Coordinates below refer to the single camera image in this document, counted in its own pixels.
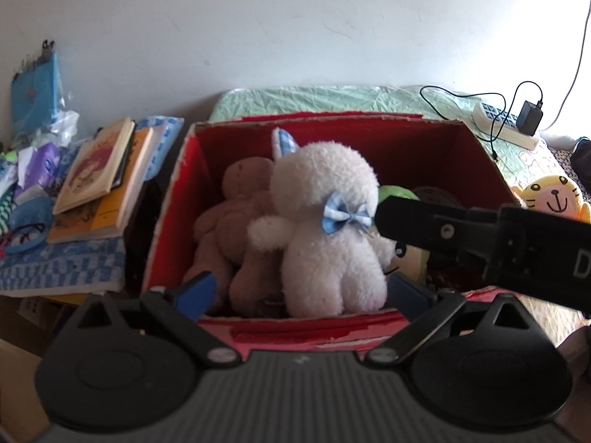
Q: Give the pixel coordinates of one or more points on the blue round pouch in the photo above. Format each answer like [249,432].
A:
[27,221]

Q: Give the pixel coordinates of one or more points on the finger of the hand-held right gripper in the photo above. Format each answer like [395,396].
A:
[429,226]

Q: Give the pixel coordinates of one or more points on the green plush toy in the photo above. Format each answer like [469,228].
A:
[408,265]

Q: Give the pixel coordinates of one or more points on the pink brown plush bear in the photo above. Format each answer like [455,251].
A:
[240,221]

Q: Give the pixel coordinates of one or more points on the white plush rabbit light bow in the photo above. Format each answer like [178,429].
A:
[323,249]

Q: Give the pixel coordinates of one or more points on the clear plastic bag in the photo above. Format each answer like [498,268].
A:
[62,127]

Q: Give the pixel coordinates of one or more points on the yellow tiger plush toy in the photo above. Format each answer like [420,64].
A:
[554,198]

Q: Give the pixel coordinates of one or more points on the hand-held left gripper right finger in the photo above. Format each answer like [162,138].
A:
[408,295]

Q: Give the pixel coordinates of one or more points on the purple and white packet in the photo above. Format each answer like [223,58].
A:
[41,166]

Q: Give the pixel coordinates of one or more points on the blue checkered towel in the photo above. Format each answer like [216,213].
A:
[69,263]

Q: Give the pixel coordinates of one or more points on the dark patterned blanket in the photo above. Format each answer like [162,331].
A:
[561,161]

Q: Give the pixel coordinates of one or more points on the black charger adapter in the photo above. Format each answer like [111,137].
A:
[528,117]

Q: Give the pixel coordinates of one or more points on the dark brown round object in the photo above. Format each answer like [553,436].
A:
[438,196]

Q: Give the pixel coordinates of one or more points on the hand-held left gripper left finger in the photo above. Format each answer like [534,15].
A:
[198,294]

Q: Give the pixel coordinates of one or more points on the red cardboard box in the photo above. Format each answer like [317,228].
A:
[415,147]

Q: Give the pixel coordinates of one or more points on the white power strip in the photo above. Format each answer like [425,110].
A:
[505,131]

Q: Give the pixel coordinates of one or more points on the cream illustrated book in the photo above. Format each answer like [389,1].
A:
[92,166]

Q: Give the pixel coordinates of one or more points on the orange book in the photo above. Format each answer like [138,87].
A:
[111,214]

